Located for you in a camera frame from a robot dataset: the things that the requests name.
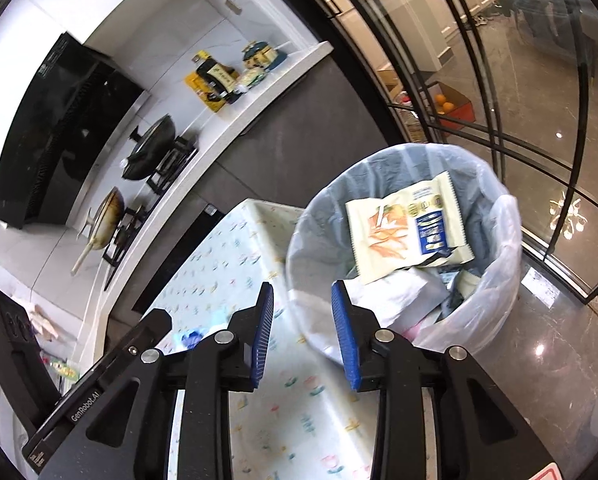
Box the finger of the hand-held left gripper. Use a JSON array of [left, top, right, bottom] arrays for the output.
[[179, 329, 207, 353]]

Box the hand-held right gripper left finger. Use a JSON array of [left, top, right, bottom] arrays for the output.
[[54, 281, 276, 480]]

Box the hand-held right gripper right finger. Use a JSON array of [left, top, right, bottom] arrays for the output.
[[330, 280, 564, 480]]

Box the white pink flower packet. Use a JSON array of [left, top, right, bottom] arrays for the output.
[[344, 266, 445, 333]]

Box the cream packet with blue label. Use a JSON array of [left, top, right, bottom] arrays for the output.
[[345, 170, 476, 283]]

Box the grey bin with clear liner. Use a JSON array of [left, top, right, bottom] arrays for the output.
[[285, 142, 524, 366]]

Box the green label bottle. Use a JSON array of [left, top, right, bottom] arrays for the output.
[[49, 357, 80, 381]]

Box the black built-in appliance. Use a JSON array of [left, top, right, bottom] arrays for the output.
[[132, 202, 225, 316]]

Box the cream frying pan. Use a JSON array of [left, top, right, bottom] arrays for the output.
[[70, 186, 126, 276]]

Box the black gas stove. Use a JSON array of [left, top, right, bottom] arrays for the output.
[[102, 125, 200, 291]]

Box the black wok with lid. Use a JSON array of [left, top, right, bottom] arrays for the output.
[[120, 114, 177, 181]]

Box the grey kitchen cabinet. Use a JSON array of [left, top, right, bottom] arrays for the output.
[[214, 55, 395, 211]]

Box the black range hood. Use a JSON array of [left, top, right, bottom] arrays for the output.
[[0, 31, 145, 231]]

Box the yellow packet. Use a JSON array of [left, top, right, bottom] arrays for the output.
[[185, 67, 227, 113]]

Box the cardboard box of oranges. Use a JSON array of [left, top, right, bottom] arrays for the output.
[[429, 82, 474, 128]]

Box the white plastic bag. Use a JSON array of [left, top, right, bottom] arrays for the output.
[[236, 67, 267, 92]]

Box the dark sauce bottle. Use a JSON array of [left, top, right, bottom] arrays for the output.
[[194, 51, 240, 106]]

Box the blue lidded seasoning jar set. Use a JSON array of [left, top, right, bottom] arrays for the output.
[[241, 41, 285, 73]]

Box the black framed glass door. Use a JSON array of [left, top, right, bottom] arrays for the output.
[[324, 0, 598, 306]]

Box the white sideboard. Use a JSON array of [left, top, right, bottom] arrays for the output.
[[409, 0, 500, 73]]

